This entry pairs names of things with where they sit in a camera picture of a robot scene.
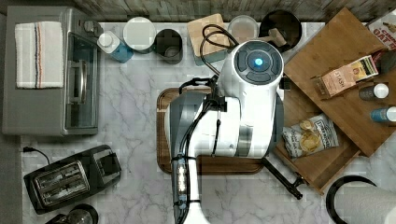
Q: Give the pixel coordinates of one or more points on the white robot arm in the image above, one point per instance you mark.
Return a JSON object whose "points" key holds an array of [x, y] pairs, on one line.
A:
{"points": [[241, 117]]}

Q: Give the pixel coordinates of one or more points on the bamboo drawer cabinet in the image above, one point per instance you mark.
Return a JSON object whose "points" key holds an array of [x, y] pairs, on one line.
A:
{"points": [[344, 40]]}

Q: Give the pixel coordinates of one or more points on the black metal cup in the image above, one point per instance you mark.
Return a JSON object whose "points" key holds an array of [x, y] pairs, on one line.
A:
{"points": [[168, 44]]}

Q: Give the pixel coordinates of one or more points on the light wooden block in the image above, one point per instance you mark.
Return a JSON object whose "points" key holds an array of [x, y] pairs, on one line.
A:
{"points": [[196, 33]]}

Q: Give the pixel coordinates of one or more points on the clear lidded jar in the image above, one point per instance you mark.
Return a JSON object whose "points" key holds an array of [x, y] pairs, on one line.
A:
{"points": [[243, 28]]}

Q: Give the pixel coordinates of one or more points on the white lidded canister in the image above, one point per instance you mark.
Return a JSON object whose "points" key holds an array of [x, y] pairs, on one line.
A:
{"points": [[139, 34]]}

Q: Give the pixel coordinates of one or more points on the blue soap bottle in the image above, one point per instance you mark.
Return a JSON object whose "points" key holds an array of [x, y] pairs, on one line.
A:
{"points": [[114, 47]]}

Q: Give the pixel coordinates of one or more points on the black bowl with wooden tool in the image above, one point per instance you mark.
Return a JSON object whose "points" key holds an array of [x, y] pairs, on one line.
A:
{"points": [[287, 24]]}

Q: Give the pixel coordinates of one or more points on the white chips bag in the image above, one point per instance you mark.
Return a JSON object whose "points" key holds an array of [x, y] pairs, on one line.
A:
{"points": [[310, 136]]}

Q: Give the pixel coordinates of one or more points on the stash tea box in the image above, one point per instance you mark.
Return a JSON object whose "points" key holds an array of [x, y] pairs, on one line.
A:
{"points": [[344, 77]]}

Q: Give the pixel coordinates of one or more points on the silver toaster oven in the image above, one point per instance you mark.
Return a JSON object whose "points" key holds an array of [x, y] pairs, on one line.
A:
{"points": [[72, 109]]}

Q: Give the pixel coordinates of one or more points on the black two-slot toaster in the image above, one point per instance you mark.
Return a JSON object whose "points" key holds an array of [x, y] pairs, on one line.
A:
{"points": [[72, 179]]}

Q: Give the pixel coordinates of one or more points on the white striped towel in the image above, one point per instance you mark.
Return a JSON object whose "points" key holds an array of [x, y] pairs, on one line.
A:
{"points": [[40, 55]]}

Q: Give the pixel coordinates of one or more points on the blue bottle white cap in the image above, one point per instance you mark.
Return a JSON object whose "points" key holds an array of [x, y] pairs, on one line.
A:
{"points": [[386, 114]]}

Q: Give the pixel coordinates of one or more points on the black bottle white cap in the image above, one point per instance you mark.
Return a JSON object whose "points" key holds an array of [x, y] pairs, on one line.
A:
{"points": [[370, 93]]}

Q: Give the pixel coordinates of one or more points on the oat cereal box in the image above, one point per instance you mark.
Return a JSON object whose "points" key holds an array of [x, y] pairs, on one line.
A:
{"points": [[384, 29]]}

